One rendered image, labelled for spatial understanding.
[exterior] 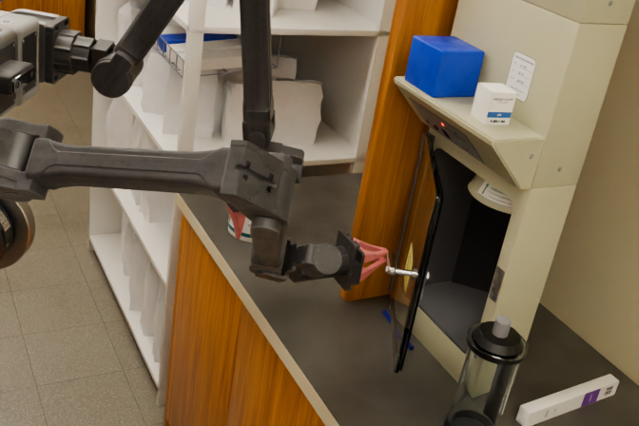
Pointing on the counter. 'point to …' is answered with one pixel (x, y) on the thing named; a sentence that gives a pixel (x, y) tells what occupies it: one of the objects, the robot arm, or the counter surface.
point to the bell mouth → (490, 195)
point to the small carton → (493, 104)
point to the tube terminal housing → (497, 31)
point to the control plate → (446, 129)
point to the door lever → (396, 267)
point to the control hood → (485, 135)
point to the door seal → (424, 268)
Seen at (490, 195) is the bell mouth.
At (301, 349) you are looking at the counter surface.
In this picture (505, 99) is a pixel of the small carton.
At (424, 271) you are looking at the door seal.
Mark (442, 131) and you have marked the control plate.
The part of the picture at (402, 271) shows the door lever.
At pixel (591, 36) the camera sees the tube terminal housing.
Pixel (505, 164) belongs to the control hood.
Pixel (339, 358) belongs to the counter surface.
